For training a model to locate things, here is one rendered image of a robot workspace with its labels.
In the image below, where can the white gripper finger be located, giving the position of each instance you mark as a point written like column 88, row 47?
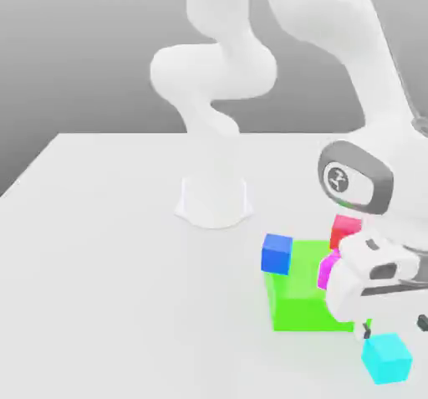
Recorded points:
column 423, row 322
column 361, row 329

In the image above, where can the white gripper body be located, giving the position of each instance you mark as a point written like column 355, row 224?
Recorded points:
column 347, row 302

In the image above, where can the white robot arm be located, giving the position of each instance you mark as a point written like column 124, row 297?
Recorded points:
column 214, row 71

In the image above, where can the small cyan cube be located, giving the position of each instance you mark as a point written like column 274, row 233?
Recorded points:
column 386, row 359

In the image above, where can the small magenta cube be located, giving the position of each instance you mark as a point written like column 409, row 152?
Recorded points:
column 325, row 270

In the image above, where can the small red cube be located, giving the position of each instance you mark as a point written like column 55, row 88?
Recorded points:
column 346, row 226

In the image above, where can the small blue cube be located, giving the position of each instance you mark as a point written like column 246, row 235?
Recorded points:
column 276, row 255

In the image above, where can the large green box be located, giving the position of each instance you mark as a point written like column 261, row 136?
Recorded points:
column 297, row 305

